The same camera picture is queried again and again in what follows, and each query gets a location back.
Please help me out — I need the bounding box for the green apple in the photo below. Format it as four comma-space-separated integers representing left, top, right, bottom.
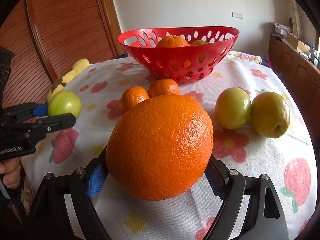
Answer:
47, 89, 82, 119

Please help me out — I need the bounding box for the yellow pear-like fruit back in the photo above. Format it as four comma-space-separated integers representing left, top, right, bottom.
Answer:
251, 92, 290, 138

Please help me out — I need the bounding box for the green-yellow apple back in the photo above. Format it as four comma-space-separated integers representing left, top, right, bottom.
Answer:
215, 87, 251, 129

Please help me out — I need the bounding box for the large orange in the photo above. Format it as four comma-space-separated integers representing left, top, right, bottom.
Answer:
106, 95, 214, 201
156, 35, 189, 48

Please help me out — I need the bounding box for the mandarin with rough skin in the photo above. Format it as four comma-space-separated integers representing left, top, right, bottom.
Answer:
148, 79, 180, 97

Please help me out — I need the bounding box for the yellow-green fruit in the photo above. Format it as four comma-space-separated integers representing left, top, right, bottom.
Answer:
191, 40, 208, 46

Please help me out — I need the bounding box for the person's left hand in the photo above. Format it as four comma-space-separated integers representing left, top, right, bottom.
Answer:
0, 157, 21, 189

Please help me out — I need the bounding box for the yellow plush toy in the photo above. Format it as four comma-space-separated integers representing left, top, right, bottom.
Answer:
47, 59, 91, 103

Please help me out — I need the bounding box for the wooden louvered wardrobe door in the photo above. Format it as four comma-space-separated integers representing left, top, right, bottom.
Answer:
1, 0, 123, 107

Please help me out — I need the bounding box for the fruit print white cloth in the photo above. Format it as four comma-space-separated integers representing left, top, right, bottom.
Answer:
18, 56, 317, 239

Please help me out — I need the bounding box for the wooden sideboard cabinet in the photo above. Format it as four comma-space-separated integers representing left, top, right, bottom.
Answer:
268, 36, 320, 120

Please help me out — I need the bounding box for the floral bed quilt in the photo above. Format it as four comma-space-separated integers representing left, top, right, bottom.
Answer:
226, 51, 271, 68

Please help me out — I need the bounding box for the cardboard box on cabinet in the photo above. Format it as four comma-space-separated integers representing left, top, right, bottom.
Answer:
286, 33, 310, 55

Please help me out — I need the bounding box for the patterned window curtain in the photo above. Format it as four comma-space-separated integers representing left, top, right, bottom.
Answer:
289, 0, 303, 40

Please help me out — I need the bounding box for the white wall switch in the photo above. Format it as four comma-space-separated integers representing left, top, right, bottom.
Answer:
232, 11, 244, 19

